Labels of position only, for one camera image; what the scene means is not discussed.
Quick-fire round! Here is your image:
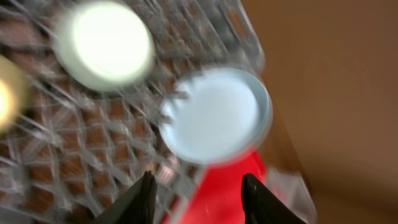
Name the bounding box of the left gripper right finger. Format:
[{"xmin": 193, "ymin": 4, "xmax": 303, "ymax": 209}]
[{"xmin": 241, "ymin": 173, "xmax": 305, "ymax": 224}]

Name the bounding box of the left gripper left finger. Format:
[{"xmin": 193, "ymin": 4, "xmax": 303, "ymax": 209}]
[{"xmin": 93, "ymin": 171, "xmax": 157, "ymax": 224}]

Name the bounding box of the light blue plate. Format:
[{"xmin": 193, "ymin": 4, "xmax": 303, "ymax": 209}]
[{"xmin": 159, "ymin": 67, "xmax": 273, "ymax": 164}]

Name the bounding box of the green bowl with food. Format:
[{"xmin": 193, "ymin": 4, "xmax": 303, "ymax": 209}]
[{"xmin": 52, "ymin": 1, "xmax": 155, "ymax": 92}]

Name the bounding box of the yellow plastic cup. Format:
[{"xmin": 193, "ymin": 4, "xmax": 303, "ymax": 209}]
[{"xmin": 1, "ymin": 55, "xmax": 29, "ymax": 134}]

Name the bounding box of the grey dishwasher rack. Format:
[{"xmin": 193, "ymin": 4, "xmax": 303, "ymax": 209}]
[{"xmin": 1, "ymin": 1, "xmax": 265, "ymax": 223}]

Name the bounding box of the red plastic tray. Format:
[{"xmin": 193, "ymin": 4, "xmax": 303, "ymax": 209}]
[{"xmin": 160, "ymin": 146, "xmax": 268, "ymax": 224}]

